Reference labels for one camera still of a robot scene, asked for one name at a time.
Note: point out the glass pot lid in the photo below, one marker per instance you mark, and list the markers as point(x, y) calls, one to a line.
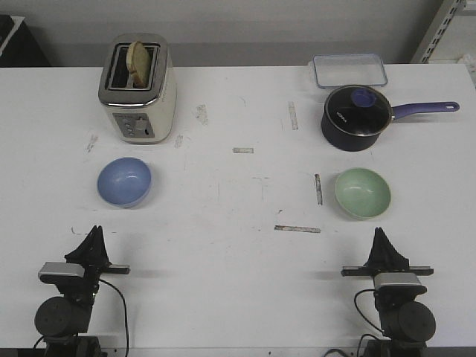
point(358, 110)

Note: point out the cream and chrome toaster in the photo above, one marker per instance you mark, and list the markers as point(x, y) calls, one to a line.
point(139, 116)

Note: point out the toasted bread slice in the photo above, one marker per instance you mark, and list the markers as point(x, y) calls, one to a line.
point(138, 63)

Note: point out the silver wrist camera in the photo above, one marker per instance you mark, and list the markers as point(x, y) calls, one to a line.
point(399, 283)
point(61, 274)

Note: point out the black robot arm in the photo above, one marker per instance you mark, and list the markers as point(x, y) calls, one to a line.
point(405, 324)
point(63, 321)

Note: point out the black box at left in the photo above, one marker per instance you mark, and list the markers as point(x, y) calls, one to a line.
point(19, 49)

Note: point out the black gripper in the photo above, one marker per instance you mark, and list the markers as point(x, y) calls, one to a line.
point(85, 283)
point(383, 253)

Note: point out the green bowl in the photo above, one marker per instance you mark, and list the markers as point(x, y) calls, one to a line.
point(362, 193)

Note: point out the metal slotted shelf upright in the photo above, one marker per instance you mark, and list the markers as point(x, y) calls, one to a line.
point(450, 36)

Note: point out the clear plastic food container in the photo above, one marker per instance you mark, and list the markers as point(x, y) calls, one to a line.
point(335, 70)

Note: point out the blue bowl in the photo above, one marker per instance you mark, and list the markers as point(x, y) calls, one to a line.
point(124, 182)

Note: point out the dark blue saucepan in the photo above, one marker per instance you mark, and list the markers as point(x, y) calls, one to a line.
point(354, 143)

